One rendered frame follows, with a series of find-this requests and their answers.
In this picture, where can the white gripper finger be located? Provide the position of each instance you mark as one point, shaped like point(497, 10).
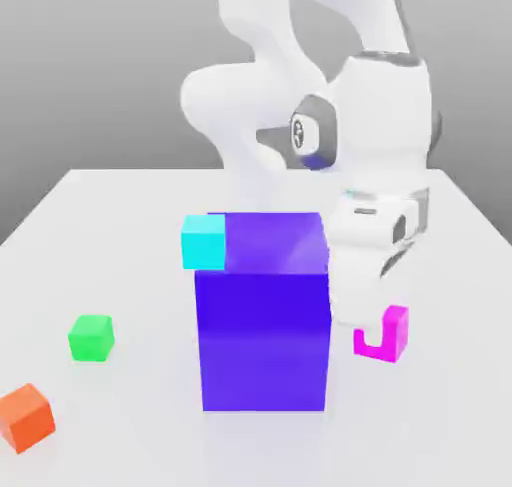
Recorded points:
point(372, 333)

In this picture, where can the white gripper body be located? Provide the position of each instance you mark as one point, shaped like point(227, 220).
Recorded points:
point(354, 287)

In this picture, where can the small magenta cube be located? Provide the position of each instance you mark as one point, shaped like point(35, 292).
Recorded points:
point(395, 335)

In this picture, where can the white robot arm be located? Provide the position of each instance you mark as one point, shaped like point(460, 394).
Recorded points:
point(376, 127)

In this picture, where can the small cyan cube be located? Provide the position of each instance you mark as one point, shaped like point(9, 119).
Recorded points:
point(202, 245)

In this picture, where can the small green cube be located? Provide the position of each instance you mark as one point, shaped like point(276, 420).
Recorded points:
point(91, 339)

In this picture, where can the small orange cube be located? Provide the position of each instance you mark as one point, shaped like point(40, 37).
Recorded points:
point(26, 419)

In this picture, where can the large purple box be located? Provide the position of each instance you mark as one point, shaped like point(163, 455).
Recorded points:
point(264, 335)

